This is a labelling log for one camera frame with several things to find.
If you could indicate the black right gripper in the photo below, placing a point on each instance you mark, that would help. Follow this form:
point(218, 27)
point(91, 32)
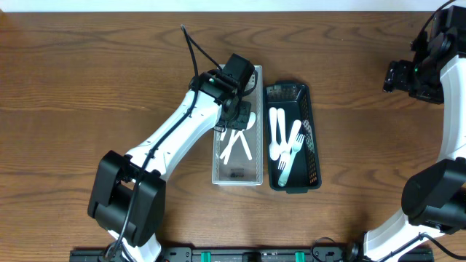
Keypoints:
point(397, 76)

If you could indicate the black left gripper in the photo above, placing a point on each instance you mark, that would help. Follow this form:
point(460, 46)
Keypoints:
point(241, 121)

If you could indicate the white plastic spoon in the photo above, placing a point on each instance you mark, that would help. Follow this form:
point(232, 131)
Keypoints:
point(251, 122)
point(273, 146)

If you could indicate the white plastic utensil handle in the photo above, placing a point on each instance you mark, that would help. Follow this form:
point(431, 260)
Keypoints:
point(223, 135)

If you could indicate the white plastic fork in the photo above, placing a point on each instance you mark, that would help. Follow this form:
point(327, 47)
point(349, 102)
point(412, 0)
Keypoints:
point(281, 124)
point(285, 156)

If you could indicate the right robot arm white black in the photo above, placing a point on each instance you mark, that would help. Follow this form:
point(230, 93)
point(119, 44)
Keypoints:
point(433, 200)

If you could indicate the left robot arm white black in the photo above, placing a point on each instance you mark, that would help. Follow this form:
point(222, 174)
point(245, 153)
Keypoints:
point(128, 193)

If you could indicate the clear plastic basket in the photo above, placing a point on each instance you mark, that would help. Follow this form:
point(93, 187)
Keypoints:
point(240, 171)

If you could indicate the dark green plastic basket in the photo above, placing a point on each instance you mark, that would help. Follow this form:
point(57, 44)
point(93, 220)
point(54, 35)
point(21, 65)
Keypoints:
point(294, 98)

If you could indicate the pale green plastic fork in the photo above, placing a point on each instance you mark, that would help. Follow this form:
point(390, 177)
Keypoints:
point(283, 179)

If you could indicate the black rail with equipment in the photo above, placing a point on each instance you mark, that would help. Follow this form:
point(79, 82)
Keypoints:
point(326, 252)

